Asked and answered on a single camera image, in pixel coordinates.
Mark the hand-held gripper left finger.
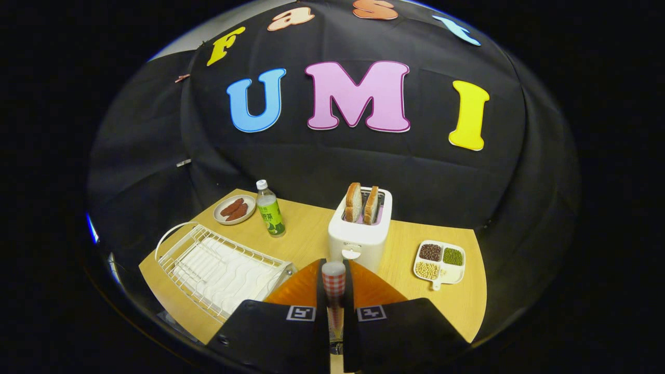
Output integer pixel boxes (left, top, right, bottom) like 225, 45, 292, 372
208, 259, 330, 374

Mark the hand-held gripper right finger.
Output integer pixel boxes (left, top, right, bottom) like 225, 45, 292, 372
342, 260, 471, 374

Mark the spoon with red checkered handle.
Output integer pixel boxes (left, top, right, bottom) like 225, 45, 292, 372
321, 261, 347, 354

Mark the white wire dish rack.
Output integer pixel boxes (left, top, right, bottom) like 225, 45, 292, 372
155, 222, 298, 324

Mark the white divided dish with beans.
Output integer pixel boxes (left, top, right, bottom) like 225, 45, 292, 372
413, 239, 466, 291

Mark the white toaster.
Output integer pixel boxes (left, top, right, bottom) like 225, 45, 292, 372
327, 186, 393, 273

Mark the green tea bottle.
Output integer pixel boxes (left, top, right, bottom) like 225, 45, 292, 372
256, 180, 286, 238

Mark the small grey saucer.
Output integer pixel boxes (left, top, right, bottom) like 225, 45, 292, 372
213, 194, 257, 225

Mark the toast bread slice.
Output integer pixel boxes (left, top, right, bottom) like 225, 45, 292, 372
363, 186, 380, 225
344, 182, 363, 223

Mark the black backdrop cloth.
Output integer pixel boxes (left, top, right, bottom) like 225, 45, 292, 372
87, 0, 581, 333

